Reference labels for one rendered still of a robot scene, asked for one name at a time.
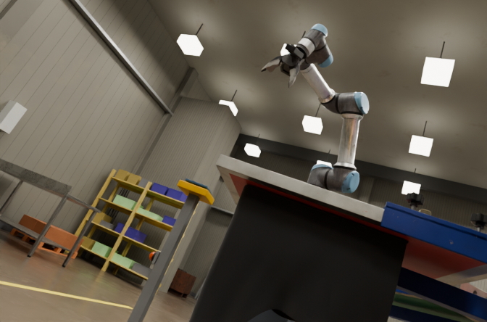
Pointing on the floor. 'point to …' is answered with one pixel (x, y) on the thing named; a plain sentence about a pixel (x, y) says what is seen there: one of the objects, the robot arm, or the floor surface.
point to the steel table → (53, 212)
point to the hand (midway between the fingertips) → (274, 78)
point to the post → (161, 262)
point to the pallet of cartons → (57, 235)
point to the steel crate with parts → (182, 283)
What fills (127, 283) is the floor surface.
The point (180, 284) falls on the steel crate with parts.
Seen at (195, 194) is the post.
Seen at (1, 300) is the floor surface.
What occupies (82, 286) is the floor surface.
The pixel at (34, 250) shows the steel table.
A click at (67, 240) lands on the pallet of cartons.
